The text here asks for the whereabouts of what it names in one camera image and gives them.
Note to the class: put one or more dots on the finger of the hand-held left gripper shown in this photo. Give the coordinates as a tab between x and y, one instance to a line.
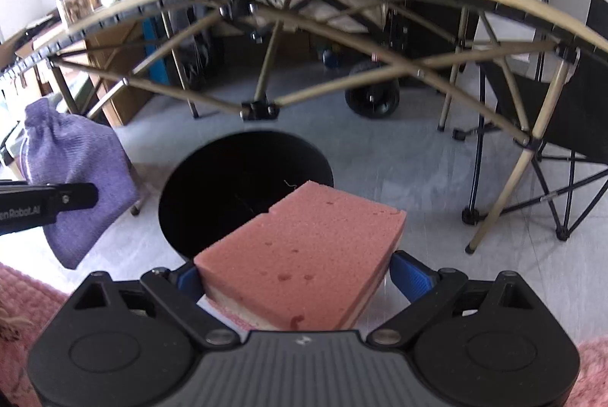
76	196

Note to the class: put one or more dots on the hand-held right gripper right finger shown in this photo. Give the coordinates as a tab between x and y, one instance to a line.
413	274

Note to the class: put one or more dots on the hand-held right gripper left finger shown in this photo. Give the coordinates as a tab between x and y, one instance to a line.
192	281

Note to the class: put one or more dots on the black round bin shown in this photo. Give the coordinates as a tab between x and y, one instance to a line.
213	198

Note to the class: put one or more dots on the pink sponge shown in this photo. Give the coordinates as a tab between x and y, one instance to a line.
304	255

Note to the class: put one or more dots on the pink fluffy rug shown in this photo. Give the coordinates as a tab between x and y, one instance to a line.
28	307

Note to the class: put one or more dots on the blue storage box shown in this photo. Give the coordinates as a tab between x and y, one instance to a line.
154	50

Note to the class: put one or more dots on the folding wagon with black wheels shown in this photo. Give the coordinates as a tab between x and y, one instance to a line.
373	91

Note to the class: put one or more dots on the clear snack jar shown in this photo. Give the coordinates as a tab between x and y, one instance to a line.
75	5

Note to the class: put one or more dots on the tan folding table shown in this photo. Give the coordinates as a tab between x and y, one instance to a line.
123	3

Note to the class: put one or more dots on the black folding chair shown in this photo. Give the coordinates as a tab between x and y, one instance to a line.
584	79

